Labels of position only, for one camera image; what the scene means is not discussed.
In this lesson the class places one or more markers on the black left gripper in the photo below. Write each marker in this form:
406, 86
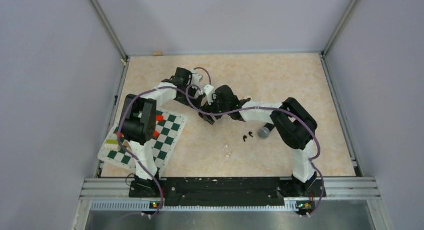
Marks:
193, 90

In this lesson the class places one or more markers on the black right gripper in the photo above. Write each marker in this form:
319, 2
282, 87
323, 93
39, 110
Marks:
210, 107

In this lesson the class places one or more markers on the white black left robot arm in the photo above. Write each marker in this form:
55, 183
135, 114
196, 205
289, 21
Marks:
138, 121

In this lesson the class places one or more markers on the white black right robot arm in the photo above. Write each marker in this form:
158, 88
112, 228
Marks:
289, 118

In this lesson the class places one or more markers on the red rectangular block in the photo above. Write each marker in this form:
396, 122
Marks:
159, 118

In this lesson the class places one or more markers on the green white chessboard mat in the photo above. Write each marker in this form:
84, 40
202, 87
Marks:
162, 148

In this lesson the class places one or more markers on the wooden block in corner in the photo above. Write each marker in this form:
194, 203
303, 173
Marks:
157, 53

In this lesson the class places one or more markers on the red hexagonal block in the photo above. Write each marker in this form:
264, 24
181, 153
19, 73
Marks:
156, 134

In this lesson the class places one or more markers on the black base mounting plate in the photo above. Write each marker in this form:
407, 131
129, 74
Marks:
231, 191

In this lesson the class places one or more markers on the green wooden block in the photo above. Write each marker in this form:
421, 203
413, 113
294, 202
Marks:
111, 142

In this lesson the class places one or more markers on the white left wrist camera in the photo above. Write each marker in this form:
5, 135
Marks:
209, 90

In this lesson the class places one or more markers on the aluminium front rail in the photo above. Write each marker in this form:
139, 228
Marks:
350, 203

